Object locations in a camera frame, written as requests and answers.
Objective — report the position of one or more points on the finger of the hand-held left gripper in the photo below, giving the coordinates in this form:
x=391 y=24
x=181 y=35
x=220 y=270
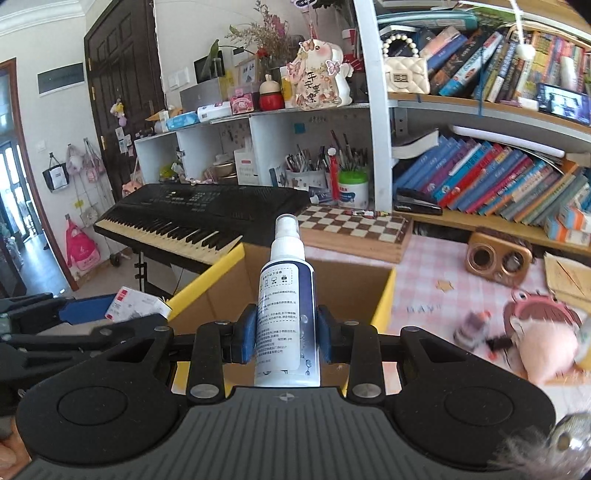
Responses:
x=106 y=334
x=85 y=310

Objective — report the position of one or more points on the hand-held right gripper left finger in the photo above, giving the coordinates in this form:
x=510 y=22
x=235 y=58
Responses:
x=244 y=337

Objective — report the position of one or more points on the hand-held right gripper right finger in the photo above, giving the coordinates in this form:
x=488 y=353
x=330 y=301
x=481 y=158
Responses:
x=323 y=334

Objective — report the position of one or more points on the small white red box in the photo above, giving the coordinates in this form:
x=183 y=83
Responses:
x=134 y=304

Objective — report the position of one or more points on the white spray bottle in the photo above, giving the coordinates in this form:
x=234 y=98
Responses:
x=284 y=300

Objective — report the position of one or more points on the yellow cardboard box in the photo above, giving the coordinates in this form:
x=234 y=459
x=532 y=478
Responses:
x=351 y=286

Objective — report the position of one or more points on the small toy car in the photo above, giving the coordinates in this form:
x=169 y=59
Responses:
x=471 y=330

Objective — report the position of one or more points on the pink checked cloth desktop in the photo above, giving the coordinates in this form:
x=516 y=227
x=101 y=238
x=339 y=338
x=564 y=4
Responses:
x=438 y=300

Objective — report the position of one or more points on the person's left hand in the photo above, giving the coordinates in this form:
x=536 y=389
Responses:
x=11 y=452

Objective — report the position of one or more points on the pink hanging bag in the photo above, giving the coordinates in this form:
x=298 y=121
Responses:
x=81 y=251

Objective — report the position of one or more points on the black keyboard stand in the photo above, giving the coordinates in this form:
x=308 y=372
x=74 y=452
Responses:
x=140 y=272

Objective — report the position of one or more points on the wooden chessboard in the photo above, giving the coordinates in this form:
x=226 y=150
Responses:
x=355 y=228

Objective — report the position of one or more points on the white black tote bag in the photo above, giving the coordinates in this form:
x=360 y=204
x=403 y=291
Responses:
x=55 y=177

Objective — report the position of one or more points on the black electronic keyboard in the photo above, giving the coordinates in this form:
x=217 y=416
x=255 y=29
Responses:
x=194 y=203

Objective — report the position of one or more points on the green lid white tub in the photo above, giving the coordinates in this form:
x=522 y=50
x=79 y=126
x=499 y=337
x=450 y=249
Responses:
x=353 y=191

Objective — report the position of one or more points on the white pen holder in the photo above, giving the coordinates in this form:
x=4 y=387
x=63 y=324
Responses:
x=304 y=180

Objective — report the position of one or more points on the red hanging tassel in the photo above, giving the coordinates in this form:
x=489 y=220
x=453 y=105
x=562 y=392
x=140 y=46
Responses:
x=333 y=177

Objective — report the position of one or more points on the black stapler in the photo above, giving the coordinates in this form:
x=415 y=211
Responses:
x=415 y=201

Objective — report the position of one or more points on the white paper bag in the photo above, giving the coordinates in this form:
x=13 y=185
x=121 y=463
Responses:
x=245 y=164

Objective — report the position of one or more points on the bunch of pens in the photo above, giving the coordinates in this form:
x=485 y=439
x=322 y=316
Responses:
x=318 y=159

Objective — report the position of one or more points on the brown retro radio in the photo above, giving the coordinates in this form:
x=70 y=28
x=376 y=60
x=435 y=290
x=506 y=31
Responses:
x=496 y=261

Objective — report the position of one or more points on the white shelf unit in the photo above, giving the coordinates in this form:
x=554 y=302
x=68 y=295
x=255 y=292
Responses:
x=268 y=138

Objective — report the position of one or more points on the blue tissue pack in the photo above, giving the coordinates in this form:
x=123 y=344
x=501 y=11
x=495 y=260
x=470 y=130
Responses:
x=182 y=121

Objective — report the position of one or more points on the pink plush toy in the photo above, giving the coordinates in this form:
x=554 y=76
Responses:
x=545 y=355

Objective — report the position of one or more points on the row of leaning books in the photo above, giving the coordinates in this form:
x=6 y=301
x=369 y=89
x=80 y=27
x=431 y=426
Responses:
x=485 y=180

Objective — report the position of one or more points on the wooden bookshelf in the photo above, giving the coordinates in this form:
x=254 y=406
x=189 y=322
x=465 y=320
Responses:
x=374 y=115

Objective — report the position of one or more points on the white wipes pack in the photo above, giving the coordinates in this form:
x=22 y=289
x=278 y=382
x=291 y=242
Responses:
x=214 y=110

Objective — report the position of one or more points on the pink box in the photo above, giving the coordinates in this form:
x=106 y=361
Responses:
x=242 y=102

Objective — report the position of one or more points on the grey fluffy pompom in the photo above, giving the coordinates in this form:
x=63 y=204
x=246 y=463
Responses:
x=531 y=454

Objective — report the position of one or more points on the red round doll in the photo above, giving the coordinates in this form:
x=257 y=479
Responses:
x=270 y=97

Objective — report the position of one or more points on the dark wooden door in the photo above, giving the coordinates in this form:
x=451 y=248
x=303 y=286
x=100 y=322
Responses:
x=124 y=69

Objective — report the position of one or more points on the yellow bottle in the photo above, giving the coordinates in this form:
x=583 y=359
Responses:
x=287 y=90

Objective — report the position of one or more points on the brown paper envelope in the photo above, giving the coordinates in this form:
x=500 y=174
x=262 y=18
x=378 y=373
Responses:
x=568 y=277

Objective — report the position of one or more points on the pink cartoon ornament plaque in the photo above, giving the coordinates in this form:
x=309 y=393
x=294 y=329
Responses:
x=318 y=83

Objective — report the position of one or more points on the white orange box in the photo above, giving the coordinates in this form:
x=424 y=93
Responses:
x=577 y=218
x=561 y=233

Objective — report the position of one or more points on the white quilted handbag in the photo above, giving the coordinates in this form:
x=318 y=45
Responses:
x=406 y=76

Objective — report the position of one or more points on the dried flower bunch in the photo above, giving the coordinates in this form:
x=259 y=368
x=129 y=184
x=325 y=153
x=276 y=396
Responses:
x=268 y=32

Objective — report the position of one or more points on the row of upright books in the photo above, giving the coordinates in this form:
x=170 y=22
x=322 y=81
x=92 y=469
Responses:
x=485 y=60

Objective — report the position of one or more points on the phone with lit screen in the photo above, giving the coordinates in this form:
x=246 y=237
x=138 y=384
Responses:
x=563 y=104

